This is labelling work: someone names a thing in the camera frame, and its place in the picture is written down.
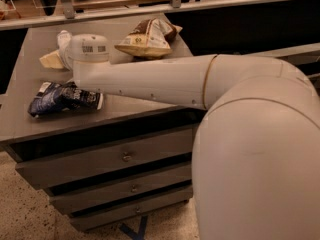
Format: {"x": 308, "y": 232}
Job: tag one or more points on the blue chip bag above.
{"x": 55, "y": 97}

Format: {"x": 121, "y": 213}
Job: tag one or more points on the bottom grey drawer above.
{"x": 131, "y": 206}

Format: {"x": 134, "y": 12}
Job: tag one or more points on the grey drawer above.
{"x": 122, "y": 188}
{"x": 131, "y": 206}
{"x": 60, "y": 169}

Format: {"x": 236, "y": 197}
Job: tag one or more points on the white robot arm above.
{"x": 256, "y": 153}

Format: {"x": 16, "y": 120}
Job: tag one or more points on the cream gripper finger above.
{"x": 52, "y": 60}

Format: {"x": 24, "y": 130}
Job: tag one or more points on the metal railing frame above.
{"x": 30, "y": 13}

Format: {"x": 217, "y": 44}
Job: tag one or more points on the top grey drawer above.
{"x": 60, "y": 169}

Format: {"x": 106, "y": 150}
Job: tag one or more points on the brown and cream chip bag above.
{"x": 151, "y": 38}

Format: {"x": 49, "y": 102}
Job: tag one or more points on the clear plastic water bottle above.
{"x": 63, "y": 39}

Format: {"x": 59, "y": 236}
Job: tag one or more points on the middle grey drawer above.
{"x": 122, "y": 188}

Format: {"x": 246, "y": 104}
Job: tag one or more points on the grey drawer cabinet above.
{"x": 120, "y": 119}

